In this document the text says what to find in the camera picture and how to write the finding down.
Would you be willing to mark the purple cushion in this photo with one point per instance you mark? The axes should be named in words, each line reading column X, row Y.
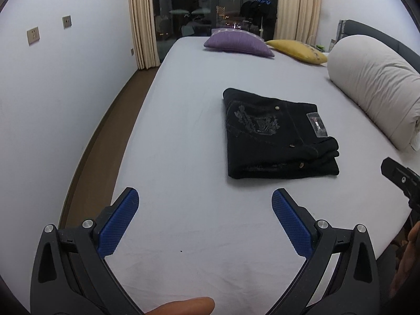
column 238, row 41

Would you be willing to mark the dark glass window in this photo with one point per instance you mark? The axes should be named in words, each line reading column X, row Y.
column 175, row 19

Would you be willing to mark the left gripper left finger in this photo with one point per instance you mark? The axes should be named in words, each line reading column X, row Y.
column 70, row 274

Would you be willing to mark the left beige curtain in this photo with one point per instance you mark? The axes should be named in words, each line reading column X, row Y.
column 144, row 33

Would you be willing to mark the right hand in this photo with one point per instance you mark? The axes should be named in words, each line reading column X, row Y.
column 406, row 265

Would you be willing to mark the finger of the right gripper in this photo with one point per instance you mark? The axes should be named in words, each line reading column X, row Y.
column 404, row 178

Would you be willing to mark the beige curtain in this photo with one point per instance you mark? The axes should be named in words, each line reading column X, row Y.
column 144, row 33
column 298, row 20

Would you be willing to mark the yellow cushion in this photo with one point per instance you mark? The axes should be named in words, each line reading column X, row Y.
column 299, row 51

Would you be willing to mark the left hand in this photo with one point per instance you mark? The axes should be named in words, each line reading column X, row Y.
column 196, row 306

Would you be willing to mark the white rolled duvet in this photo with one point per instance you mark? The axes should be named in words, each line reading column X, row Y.
column 382, row 83

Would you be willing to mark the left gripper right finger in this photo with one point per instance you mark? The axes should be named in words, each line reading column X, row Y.
column 354, row 285

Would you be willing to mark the wall socket plate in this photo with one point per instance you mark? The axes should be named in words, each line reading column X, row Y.
column 33, row 36
column 67, row 21

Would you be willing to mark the dark grey headboard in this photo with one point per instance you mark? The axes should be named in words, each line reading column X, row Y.
column 350, row 28

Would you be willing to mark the black denim pants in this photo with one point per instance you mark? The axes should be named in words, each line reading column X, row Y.
column 276, row 139

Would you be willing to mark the white bed mattress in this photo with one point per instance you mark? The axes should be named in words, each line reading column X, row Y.
column 217, row 134

